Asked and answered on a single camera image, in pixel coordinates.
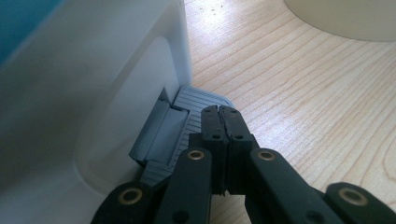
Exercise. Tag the white pedal bin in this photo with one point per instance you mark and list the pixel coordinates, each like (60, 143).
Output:
(93, 93)

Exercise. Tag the grey bin pedal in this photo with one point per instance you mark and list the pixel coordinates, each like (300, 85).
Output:
(194, 99)

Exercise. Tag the beige round container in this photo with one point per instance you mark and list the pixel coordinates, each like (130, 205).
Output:
(348, 18)

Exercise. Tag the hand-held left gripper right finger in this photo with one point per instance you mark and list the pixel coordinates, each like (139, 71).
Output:
(238, 133)

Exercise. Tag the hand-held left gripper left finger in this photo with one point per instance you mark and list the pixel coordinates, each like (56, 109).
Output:
(213, 130)

